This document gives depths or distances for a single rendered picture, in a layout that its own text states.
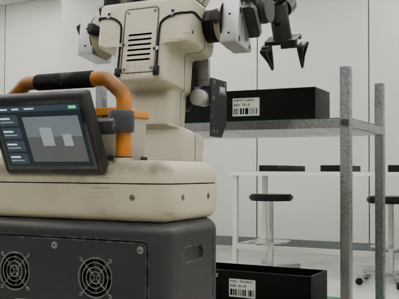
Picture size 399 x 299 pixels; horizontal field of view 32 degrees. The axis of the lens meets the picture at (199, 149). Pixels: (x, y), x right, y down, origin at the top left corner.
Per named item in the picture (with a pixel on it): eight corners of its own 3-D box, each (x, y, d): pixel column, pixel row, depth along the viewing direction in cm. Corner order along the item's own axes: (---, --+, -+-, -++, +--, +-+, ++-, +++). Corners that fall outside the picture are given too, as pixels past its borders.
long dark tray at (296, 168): (288, 172, 629) (288, 165, 629) (304, 172, 621) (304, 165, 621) (259, 171, 576) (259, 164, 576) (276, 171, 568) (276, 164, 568)
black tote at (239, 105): (157, 126, 243) (157, 94, 244) (180, 129, 259) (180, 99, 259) (314, 121, 218) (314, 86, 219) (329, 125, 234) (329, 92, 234)
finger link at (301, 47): (290, 65, 218) (285, 36, 215) (312, 63, 215) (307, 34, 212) (284, 72, 213) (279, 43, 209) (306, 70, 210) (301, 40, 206)
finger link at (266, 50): (269, 67, 221) (264, 38, 218) (290, 65, 218) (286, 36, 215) (262, 73, 216) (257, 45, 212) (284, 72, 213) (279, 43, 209)
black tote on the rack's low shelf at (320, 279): (154, 296, 244) (155, 264, 244) (179, 289, 259) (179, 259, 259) (310, 312, 217) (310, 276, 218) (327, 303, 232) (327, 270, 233)
